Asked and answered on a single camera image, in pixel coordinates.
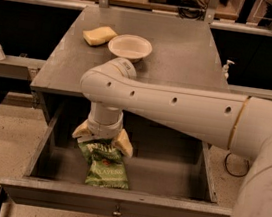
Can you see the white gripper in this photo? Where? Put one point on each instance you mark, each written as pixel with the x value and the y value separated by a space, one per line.
pixel 103 128

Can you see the green jalapeno chip bag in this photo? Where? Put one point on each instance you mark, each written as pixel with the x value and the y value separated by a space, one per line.
pixel 106 167

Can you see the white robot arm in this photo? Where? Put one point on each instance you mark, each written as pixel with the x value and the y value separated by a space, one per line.
pixel 241 124

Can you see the metal drawer knob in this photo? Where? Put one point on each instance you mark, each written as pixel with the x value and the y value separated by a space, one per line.
pixel 117 212

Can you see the open grey top drawer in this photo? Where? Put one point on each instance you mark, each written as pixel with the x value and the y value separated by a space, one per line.
pixel 169 174

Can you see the grey cabinet counter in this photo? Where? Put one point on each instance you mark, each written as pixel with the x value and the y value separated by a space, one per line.
pixel 183 54

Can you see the white bowl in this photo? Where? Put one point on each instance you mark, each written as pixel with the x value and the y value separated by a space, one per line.
pixel 130 47

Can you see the yellow sponge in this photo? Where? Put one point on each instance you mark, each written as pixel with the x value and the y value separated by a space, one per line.
pixel 99 36

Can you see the white pump bottle right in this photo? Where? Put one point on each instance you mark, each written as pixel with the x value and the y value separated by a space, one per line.
pixel 226 67

